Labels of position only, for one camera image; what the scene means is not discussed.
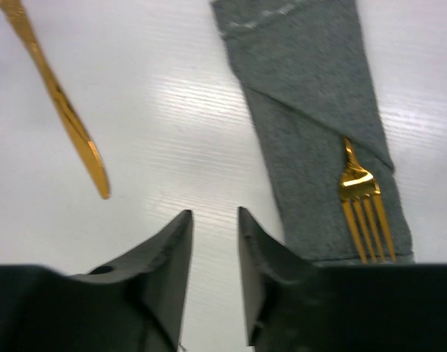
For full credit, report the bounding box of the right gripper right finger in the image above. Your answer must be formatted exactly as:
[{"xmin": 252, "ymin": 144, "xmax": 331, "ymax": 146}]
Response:
[{"xmin": 237, "ymin": 207, "xmax": 319, "ymax": 347}]

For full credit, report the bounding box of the grey cloth napkin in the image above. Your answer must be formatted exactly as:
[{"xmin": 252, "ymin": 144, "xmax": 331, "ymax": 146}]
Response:
[{"xmin": 211, "ymin": 1, "xmax": 414, "ymax": 264}]

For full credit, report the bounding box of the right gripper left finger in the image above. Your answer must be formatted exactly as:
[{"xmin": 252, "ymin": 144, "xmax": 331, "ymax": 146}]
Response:
[{"xmin": 73, "ymin": 210, "xmax": 193, "ymax": 351}]

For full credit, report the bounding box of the gold fork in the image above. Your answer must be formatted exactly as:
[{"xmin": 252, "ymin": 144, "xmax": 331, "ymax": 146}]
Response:
[{"xmin": 338, "ymin": 137, "xmax": 396, "ymax": 264}]

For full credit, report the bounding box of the gold knife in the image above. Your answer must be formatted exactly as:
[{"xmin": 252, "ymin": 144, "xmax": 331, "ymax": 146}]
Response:
[{"xmin": 0, "ymin": 0, "xmax": 111, "ymax": 199}]

